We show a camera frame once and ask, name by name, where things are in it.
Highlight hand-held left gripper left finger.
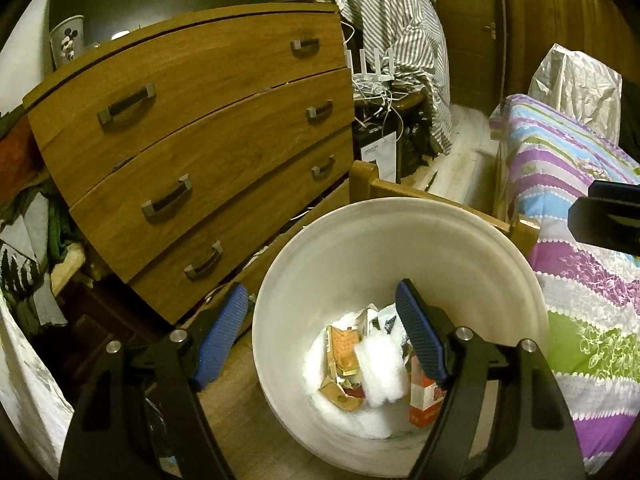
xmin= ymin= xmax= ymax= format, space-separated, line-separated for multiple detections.
xmin=57 ymin=282 xmax=251 ymax=480

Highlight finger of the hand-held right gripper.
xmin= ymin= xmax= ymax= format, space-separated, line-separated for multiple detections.
xmin=567 ymin=179 xmax=640 ymax=257

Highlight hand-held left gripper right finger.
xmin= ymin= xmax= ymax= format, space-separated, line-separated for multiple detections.
xmin=395 ymin=279 xmax=586 ymax=480

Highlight white wrapper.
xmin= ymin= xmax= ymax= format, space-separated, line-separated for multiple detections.
xmin=354 ymin=332 xmax=409 ymax=407

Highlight yellow snack packet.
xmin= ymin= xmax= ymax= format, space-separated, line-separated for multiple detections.
xmin=319 ymin=325 xmax=368 ymax=412

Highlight white plastic bucket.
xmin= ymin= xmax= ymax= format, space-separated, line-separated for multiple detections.
xmin=251 ymin=198 xmax=549 ymax=479

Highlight striped colourful blanket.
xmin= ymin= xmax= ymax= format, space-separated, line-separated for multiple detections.
xmin=490 ymin=92 xmax=640 ymax=477

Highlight silver foil bag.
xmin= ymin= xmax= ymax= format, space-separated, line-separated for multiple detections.
xmin=527 ymin=44 xmax=624 ymax=134

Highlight wooden chest of drawers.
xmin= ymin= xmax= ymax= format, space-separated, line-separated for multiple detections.
xmin=22 ymin=0 xmax=357 ymax=326

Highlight black box with white label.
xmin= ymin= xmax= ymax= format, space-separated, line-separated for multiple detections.
xmin=352 ymin=124 xmax=402 ymax=184

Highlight white cloth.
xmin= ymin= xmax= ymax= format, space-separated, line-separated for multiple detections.
xmin=0 ymin=290 xmax=76 ymax=480

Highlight brown wooden wardrobe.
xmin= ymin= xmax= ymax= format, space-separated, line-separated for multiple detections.
xmin=500 ymin=0 xmax=640 ymax=96

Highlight pile of clothes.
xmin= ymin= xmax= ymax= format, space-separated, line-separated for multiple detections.
xmin=0 ymin=110 xmax=87 ymax=327

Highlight brown wooden door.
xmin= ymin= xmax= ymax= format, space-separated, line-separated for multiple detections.
xmin=430 ymin=0 xmax=507 ymax=117

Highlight white router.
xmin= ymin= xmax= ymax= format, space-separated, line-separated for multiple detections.
xmin=345 ymin=45 xmax=402 ymax=82

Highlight grey striped cloth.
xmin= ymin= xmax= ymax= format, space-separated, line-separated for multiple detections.
xmin=317 ymin=0 xmax=454 ymax=157

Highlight printed white cup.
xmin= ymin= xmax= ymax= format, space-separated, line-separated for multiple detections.
xmin=50 ymin=15 xmax=85 ymax=69

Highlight white cables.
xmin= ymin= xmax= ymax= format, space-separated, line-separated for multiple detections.
xmin=352 ymin=77 xmax=402 ymax=127

